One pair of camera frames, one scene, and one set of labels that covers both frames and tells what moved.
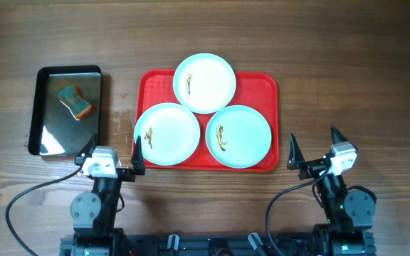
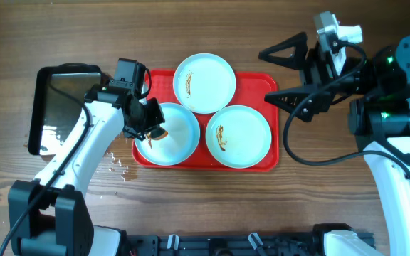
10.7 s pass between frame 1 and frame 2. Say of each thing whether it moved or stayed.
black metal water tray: stayed
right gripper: moved
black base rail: stayed
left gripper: moved
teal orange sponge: moved
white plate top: stayed
